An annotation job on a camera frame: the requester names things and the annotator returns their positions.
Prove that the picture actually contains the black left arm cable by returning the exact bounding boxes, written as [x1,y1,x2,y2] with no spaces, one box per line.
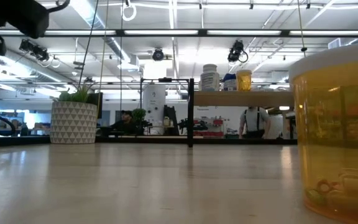
[47,0,71,14]

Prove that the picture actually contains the thin hanging cord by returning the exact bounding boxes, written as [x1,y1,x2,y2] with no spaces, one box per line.
[296,0,307,58]

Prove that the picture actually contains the black background rack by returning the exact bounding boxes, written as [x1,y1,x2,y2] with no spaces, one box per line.
[139,77,191,138]

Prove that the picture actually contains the black aluminium frame rail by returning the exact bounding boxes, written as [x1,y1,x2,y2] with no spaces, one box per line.
[0,134,298,149]

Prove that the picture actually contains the clear bottle blue cap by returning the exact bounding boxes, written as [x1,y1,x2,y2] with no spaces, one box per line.
[222,73,237,92]

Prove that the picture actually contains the white cylindrical tank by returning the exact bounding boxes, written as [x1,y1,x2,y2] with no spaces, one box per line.
[142,83,167,124]

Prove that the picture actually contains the black hanging cable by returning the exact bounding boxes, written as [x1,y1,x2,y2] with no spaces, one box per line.
[78,0,100,90]

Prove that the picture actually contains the white hanging ring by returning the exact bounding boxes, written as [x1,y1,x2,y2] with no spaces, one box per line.
[121,1,137,22]

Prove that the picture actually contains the amber pill bottle white cap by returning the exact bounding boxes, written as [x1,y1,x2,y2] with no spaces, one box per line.
[236,69,253,92]
[288,42,358,224]

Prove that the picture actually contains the black ceiling spotlight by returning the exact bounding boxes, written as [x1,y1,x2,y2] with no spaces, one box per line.
[227,39,249,63]
[19,39,51,62]
[151,48,165,62]

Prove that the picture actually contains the green plant white patterned pot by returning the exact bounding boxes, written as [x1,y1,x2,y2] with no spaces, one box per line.
[50,81,99,145]

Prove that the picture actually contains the wooden shelf black metal frame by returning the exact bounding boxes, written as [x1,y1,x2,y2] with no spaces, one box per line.
[187,77,295,149]

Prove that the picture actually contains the small background plant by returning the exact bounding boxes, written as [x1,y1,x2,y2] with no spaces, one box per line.
[131,108,149,135]

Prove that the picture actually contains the red white background equipment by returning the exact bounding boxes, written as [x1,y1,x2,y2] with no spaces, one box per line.
[193,116,226,138]

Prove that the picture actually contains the tan hanging cable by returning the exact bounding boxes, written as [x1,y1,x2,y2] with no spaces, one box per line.
[96,0,110,94]

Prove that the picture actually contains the person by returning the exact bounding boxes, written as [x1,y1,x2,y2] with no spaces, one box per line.
[109,110,136,136]
[239,106,272,139]

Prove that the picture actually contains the black overhead frame beam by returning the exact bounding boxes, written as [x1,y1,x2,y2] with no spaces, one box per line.
[0,29,358,39]

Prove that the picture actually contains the white medicine bottle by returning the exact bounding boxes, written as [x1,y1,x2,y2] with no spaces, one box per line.
[199,63,221,92]

